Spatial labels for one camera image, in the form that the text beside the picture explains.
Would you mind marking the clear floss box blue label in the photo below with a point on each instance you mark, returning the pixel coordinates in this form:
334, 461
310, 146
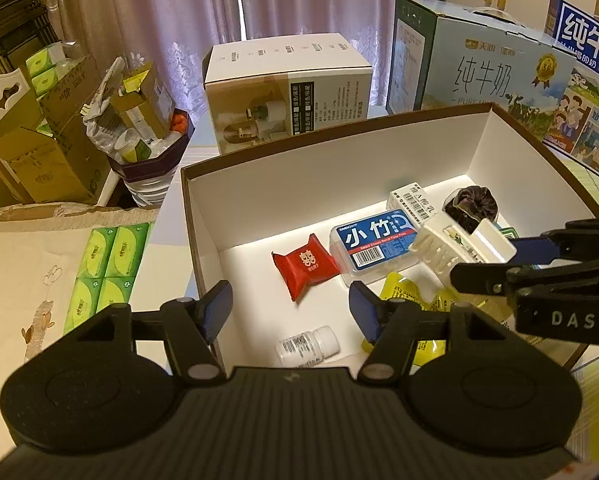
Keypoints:
369, 242

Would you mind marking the small open yellow carton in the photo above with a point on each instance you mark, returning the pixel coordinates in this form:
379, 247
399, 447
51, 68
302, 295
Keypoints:
144, 100

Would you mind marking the purple bin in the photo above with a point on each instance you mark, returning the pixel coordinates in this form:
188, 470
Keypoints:
149, 170

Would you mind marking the dark blue milk carton box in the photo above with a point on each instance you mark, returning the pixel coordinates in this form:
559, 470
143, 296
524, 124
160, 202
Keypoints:
584, 110

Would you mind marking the cream printed bedsheet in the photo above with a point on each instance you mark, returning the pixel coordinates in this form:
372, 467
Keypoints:
19, 280

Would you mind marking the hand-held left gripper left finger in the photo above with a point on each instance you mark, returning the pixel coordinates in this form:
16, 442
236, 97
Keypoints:
217, 310

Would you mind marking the yellow snack packet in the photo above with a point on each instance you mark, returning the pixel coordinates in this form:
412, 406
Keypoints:
399, 285

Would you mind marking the black folded rack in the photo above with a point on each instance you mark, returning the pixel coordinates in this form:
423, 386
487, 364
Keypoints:
9, 15

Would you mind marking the green tissue pack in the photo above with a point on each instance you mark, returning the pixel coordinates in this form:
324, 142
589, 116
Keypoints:
44, 59
44, 81

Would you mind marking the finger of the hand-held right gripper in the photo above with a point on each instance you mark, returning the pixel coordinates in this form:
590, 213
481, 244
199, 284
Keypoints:
534, 250
479, 277

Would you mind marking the white hair claw clip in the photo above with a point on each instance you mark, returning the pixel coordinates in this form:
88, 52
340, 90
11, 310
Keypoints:
439, 242

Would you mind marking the green medicine box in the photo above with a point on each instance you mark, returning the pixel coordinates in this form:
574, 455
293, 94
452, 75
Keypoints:
508, 232

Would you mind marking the small white pill bottle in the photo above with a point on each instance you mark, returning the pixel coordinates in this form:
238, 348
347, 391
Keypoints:
304, 347

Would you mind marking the purple patterned curtain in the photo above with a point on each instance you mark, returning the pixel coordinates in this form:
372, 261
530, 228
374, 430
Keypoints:
179, 10

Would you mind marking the dark purple scrunchie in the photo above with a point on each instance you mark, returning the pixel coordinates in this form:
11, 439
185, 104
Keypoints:
474, 202

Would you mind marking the white medicine box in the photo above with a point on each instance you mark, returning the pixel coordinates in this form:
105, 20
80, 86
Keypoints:
414, 200

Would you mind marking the brown cardboard storage box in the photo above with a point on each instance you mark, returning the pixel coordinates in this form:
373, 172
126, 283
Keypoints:
279, 195

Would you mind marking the flat cardboard sheet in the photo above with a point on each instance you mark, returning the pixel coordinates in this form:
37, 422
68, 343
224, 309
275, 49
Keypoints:
54, 212

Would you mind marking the green tissue multipack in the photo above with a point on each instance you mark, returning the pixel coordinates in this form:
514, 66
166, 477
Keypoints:
109, 260

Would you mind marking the white appliance box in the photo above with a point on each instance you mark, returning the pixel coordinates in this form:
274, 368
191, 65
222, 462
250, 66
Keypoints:
279, 60

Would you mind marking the large open cardboard box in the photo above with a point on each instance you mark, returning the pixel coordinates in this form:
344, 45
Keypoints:
44, 170

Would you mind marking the white carved chair back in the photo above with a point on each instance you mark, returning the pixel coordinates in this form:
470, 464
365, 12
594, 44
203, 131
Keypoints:
4, 87

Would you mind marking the red candy packet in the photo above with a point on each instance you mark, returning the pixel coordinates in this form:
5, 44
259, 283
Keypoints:
304, 265

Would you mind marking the light blue milk carton box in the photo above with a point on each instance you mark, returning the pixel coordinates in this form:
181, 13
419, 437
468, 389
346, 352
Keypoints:
469, 75

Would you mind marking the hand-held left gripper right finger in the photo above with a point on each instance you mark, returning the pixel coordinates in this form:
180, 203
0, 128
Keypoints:
364, 310

